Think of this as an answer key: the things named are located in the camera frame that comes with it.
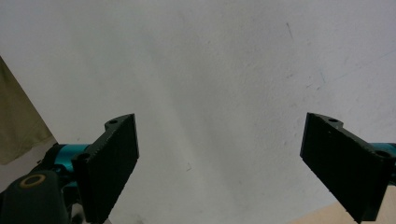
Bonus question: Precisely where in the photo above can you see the olive green cloth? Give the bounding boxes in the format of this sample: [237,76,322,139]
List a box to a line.
[0,55,54,165]

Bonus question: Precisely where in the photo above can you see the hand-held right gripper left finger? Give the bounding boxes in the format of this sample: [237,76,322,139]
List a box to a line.
[71,113,140,224]

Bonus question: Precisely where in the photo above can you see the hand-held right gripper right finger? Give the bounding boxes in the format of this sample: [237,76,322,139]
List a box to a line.
[299,112,396,224]

